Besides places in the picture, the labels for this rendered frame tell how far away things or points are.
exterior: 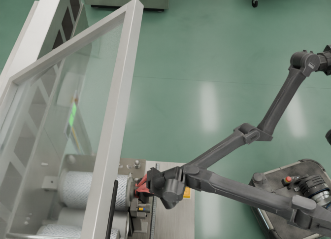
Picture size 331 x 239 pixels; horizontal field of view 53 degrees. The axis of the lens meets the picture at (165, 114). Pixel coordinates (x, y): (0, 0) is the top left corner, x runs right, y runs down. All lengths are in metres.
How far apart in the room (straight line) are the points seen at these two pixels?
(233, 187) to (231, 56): 2.58
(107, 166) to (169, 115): 2.50
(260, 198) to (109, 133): 0.68
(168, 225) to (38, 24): 1.05
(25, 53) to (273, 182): 1.94
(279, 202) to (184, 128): 1.93
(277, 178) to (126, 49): 2.06
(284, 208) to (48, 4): 1.15
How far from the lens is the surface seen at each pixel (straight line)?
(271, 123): 1.52
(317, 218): 1.14
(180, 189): 1.17
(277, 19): 4.24
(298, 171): 2.72
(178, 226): 1.67
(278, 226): 2.50
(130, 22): 0.79
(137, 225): 1.59
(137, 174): 1.62
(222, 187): 1.17
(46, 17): 1.42
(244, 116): 3.15
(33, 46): 1.30
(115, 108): 0.63
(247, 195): 1.16
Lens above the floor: 2.50
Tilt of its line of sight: 55 degrees down
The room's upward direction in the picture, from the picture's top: 2 degrees clockwise
